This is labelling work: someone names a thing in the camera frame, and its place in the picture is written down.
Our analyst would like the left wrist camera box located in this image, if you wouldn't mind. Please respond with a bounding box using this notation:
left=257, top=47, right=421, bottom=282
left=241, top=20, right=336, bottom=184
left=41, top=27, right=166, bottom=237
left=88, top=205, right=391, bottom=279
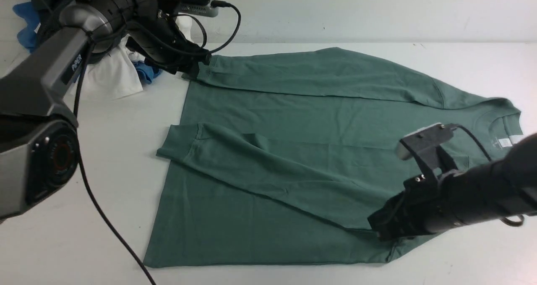
left=157, top=0, right=219, bottom=18

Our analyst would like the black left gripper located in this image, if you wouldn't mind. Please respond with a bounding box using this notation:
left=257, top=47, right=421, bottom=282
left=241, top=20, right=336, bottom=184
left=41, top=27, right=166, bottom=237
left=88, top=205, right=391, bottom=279
left=126, top=8, right=211, bottom=74

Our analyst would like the white crumpled shirt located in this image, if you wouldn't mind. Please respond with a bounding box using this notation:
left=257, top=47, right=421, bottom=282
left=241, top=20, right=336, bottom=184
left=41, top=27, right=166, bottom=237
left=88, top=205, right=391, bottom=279
left=80, top=34, right=163, bottom=101

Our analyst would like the blue crumpled garment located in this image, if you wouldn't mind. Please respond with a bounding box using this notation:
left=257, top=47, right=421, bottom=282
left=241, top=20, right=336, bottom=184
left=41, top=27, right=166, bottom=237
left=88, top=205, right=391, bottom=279
left=12, top=1, right=162, bottom=85

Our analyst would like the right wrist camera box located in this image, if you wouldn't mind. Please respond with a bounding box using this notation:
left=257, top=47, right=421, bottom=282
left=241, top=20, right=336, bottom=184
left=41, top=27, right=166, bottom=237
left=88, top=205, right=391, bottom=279
left=395, top=123, right=458, bottom=182

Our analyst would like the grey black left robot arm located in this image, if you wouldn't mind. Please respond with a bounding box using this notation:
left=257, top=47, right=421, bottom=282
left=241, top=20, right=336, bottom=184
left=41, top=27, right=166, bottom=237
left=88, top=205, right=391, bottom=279
left=0, top=0, right=216, bottom=220

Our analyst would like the black crumpled garment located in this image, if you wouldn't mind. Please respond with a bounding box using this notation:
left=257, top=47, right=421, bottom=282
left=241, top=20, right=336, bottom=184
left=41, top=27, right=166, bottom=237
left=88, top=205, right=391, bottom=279
left=31, top=0, right=133, bottom=64

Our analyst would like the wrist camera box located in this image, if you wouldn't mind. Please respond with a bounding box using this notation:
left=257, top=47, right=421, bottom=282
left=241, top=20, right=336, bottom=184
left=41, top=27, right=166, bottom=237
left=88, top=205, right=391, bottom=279
left=157, top=0, right=219, bottom=18
left=395, top=123, right=458, bottom=182

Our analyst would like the black camera cable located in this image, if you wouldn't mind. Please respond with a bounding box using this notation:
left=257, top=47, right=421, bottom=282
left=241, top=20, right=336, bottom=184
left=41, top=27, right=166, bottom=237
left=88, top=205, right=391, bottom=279
left=73, top=0, right=242, bottom=285
left=451, top=125, right=525, bottom=227

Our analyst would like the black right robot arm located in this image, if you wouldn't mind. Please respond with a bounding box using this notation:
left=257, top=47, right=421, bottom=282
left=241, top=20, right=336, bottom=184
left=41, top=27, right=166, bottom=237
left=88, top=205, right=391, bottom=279
left=368, top=134, right=536, bottom=241

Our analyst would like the green long sleeve shirt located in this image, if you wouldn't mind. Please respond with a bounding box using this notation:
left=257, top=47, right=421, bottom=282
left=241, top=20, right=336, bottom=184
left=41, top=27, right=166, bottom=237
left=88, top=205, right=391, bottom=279
left=143, top=47, right=522, bottom=268

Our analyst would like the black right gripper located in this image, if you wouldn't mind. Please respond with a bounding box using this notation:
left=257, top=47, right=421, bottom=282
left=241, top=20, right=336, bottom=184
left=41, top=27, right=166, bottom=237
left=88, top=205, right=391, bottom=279
left=368, top=174, right=451, bottom=241

